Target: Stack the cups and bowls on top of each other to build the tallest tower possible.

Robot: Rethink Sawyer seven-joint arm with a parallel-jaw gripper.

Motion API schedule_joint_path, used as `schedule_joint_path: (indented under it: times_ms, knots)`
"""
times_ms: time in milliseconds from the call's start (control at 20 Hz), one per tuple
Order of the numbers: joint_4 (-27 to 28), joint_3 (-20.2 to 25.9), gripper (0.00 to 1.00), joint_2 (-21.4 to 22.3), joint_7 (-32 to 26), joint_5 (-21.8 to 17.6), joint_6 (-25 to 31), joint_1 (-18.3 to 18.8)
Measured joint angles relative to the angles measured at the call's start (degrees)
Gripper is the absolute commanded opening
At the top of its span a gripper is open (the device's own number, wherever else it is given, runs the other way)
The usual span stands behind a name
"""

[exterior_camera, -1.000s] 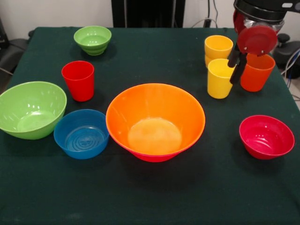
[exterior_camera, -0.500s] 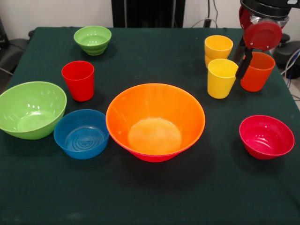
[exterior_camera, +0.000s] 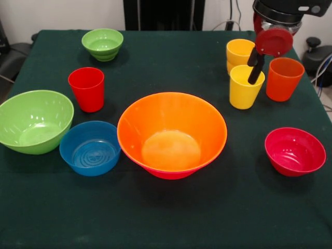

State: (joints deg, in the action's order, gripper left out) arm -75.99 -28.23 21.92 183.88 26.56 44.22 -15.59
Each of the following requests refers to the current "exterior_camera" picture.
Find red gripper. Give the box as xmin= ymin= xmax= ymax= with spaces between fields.
xmin=247 ymin=12 xmax=294 ymax=85

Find large orange bowl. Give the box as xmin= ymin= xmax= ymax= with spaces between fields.
xmin=117 ymin=91 xmax=228 ymax=173

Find orange cup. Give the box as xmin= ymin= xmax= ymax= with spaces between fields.
xmin=266 ymin=57 xmax=305 ymax=102

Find black equipment base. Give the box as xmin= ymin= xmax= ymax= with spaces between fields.
xmin=302 ymin=37 xmax=332 ymax=77

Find red bowl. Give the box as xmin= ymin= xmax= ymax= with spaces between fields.
xmin=264 ymin=127 xmax=327 ymax=177

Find black cabinet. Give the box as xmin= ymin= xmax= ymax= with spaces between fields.
xmin=123 ymin=0 xmax=205 ymax=31

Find small green bowl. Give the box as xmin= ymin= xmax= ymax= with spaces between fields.
xmin=81 ymin=28 xmax=124 ymax=62

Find dark green tablecloth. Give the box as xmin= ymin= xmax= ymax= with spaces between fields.
xmin=0 ymin=30 xmax=332 ymax=249

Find red cup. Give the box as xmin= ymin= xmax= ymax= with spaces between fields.
xmin=67 ymin=67 xmax=105 ymax=113

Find blue bowl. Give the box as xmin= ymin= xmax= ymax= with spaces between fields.
xmin=59 ymin=120 xmax=122 ymax=177

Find large green bowl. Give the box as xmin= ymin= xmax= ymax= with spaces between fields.
xmin=0 ymin=90 xmax=75 ymax=156

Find black chair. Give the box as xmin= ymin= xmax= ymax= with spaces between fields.
xmin=0 ymin=18 xmax=39 ymax=84

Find white cable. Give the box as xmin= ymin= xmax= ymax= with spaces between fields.
xmin=211 ymin=19 xmax=242 ymax=31

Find blue and white cables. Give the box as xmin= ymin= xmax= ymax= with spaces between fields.
xmin=310 ymin=53 xmax=332 ymax=89

